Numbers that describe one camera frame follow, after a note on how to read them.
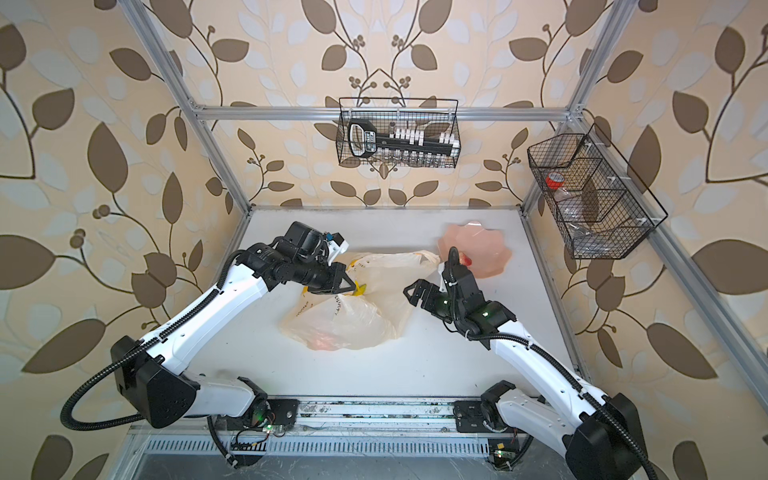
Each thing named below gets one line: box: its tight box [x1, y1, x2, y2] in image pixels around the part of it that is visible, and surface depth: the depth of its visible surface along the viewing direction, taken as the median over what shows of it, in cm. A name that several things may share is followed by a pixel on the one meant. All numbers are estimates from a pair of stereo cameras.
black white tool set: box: [347, 119, 460, 166], surface depth 86 cm
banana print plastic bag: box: [281, 250, 441, 350], surface depth 80 cm
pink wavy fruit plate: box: [437, 220, 512, 279], surface depth 111 cm
